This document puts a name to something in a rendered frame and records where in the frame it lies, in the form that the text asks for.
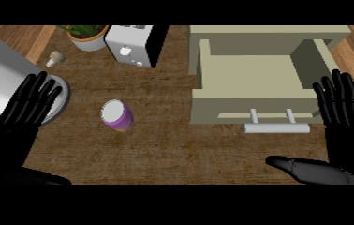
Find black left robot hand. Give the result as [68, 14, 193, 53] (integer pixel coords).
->
[0, 70, 74, 186]

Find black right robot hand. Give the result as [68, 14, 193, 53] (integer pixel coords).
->
[264, 68, 354, 186]

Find olive open drawer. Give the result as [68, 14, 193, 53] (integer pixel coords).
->
[189, 38, 342, 126]

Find purple can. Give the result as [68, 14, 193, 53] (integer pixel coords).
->
[99, 98, 136, 133]

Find small beige shaker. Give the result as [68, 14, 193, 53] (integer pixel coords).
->
[44, 50, 68, 68]

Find potted green plant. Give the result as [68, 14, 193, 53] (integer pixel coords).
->
[56, 24, 111, 53]

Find olive cabinet body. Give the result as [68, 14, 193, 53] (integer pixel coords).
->
[187, 24, 353, 77]

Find white toaster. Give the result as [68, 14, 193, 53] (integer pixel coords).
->
[103, 24, 170, 69]

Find grey drawer handle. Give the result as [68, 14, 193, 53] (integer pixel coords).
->
[244, 108, 311, 135]

